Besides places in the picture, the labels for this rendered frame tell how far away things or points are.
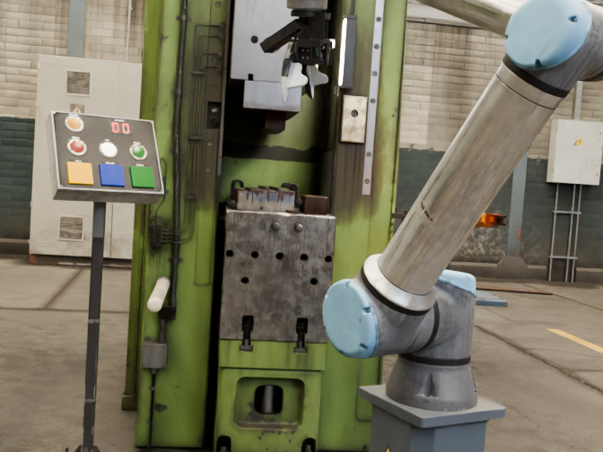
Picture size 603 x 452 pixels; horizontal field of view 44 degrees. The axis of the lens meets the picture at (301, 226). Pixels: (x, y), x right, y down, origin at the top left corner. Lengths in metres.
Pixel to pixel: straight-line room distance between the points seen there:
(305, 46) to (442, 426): 0.85
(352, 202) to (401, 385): 1.36
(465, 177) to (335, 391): 1.78
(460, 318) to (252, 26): 1.48
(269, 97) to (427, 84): 6.46
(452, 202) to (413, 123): 7.68
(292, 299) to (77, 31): 6.41
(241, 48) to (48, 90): 5.46
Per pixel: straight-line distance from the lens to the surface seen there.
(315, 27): 1.71
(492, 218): 2.43
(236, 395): 2.74
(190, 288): 2.81
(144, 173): 2.49
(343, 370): 2.92
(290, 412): 2.78
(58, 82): 8.00
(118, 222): 7.89
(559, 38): 1.17
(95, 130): 2.53
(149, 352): 2.80
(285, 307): 2.63
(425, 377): 1.55
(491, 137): 1.24
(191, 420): 2.92
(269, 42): 1.75
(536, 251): 9.58
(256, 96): 2.65
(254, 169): 3.12
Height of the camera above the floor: 1.04
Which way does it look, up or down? 4 degrees down
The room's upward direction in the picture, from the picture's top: 4 degrees clockwise
